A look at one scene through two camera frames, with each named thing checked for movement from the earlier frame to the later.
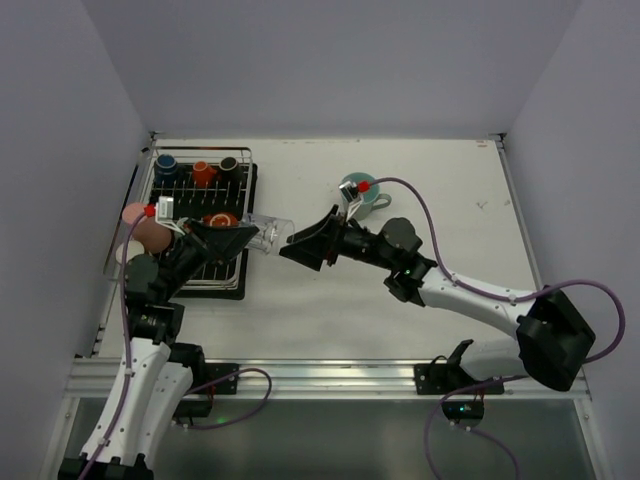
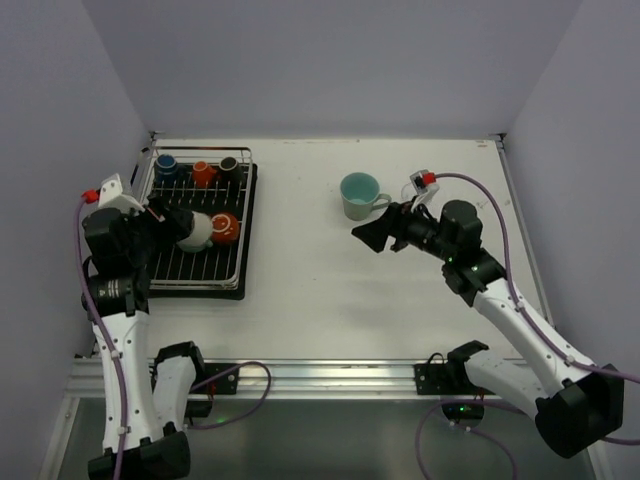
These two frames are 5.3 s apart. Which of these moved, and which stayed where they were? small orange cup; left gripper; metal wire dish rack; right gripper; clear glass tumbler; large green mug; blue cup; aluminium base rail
Moved: right gripper; left gripper; clear glass tumbler
Stayed: metal wire dish rack; aluminium base rail; large green mug; small orange cup; blue cup
